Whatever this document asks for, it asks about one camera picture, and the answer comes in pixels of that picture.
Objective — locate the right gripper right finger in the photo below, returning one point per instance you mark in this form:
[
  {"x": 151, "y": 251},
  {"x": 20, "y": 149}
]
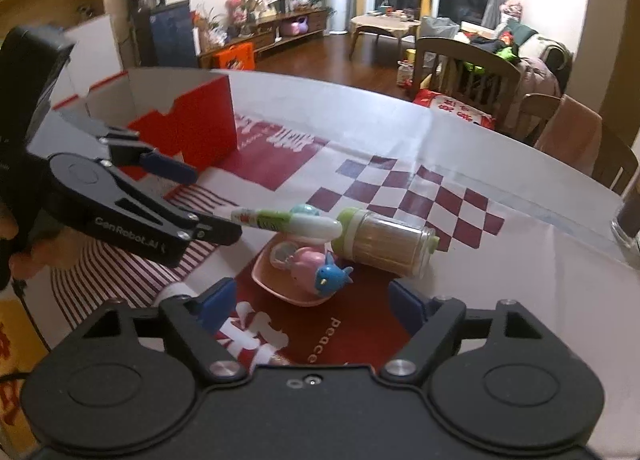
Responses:
[{"x": 433, "y": 325}]

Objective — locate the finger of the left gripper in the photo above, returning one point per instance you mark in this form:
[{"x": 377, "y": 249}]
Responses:
[
  {"x": 217, "y": 231},
  {"x": 168, "y": 168}
]

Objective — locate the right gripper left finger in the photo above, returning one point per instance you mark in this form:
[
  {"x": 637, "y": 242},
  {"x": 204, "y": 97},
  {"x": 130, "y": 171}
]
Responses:
[{"x": 191, "y": 322}]

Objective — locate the red cardboard box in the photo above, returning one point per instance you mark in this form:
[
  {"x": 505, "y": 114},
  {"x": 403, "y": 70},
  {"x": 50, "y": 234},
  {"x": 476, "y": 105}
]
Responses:
[{"x": 183, "y": 113}]

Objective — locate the teal egg toy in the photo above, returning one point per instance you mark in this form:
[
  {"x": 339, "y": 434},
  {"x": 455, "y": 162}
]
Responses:
[{"x": 305, "y": 209}]

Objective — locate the green lid toothpick jar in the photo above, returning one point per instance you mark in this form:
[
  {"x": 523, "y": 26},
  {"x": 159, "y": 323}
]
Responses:
[{"x": 393, "y": 246}]

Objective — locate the white green glue pen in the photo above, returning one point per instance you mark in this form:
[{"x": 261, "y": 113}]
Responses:
[{"x": 304, "y": 227}]

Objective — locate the pink pig toy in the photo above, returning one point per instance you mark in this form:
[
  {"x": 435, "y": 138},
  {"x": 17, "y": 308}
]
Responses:
[{"x": 311, "y": 270}]

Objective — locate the person left hand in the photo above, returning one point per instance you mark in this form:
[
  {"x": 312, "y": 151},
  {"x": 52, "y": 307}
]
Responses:
[{"x": 54, "y": 244}]

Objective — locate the red white printed mat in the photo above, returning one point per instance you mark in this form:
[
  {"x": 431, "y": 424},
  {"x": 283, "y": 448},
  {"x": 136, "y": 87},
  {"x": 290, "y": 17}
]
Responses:
[{"x": 487, "y": 252}]

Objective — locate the black speaker cabinet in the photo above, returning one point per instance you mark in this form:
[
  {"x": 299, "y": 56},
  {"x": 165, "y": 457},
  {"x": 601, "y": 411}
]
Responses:
[{"x": 164, "y": 36}]

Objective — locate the orange gift box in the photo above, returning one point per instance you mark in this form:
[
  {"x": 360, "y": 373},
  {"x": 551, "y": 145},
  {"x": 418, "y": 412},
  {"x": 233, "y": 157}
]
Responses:
[{"x": 240, "y": 56}]

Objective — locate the wooden tv console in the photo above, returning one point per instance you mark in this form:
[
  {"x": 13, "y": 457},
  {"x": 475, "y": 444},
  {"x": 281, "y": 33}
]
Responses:
[{"x": 275, "y": 31}]

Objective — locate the glass jar dark contents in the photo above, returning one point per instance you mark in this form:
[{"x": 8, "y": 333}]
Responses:
[{"x": 626, "y": 224}]

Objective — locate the red printed cushion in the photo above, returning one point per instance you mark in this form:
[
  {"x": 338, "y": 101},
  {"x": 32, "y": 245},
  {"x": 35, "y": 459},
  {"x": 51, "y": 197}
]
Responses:
[{"x": 439, "y": 102}]

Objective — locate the wooden chair with towel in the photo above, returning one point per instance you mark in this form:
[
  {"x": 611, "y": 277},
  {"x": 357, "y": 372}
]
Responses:
[{"x": 616, "y": 165}]

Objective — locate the pink towel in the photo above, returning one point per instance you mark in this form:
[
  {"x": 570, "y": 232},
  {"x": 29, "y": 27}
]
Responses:
[{"x": 573, "y": 135}]

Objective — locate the wooden chair with cushion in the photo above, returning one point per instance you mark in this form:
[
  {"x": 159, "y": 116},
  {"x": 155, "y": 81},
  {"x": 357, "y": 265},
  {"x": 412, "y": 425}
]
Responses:
[{"x": 465, "y": 73}]

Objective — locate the wooden coffee table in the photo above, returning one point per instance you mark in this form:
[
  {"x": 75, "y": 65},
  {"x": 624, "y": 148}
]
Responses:
[{"x": 387, "y": 26}]

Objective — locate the sofa with clothes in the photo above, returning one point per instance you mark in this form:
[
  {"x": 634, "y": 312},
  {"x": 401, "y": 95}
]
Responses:
[{"x": 557, "y": 57}]

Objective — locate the white plastic bag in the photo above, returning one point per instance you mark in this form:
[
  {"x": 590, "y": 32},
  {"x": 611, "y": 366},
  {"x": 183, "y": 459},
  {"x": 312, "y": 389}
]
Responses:
[{"x": 437, "y": 27}]

